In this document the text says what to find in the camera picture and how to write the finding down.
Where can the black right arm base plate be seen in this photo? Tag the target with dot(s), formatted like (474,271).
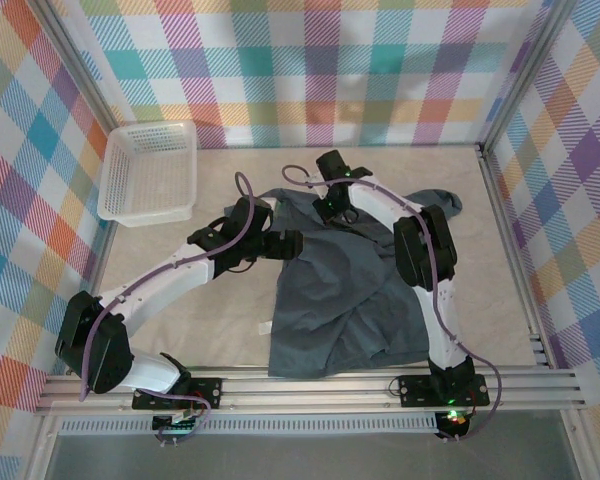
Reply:
(415,390)

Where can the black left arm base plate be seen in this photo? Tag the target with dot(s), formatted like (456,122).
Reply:
(205,392)

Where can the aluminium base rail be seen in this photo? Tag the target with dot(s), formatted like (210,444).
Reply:
(305,392)

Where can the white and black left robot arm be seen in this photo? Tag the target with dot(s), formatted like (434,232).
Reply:
(155,285)

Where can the grey t-shirt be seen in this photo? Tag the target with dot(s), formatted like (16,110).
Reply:
(330,300)

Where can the aluminium frame leg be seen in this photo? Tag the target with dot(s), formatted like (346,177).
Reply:
(40,450)
(577,450)

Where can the white perforated plastic basket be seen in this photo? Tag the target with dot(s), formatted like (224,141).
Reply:
(150,175)

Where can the small controller circuit board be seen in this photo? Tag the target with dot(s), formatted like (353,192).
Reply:
(177,425)
(455,422)

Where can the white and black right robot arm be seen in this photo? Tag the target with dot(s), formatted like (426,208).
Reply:
(425,250)

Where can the aluminium frame post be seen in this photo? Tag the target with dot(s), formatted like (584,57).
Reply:
(75,65)
(525,75)

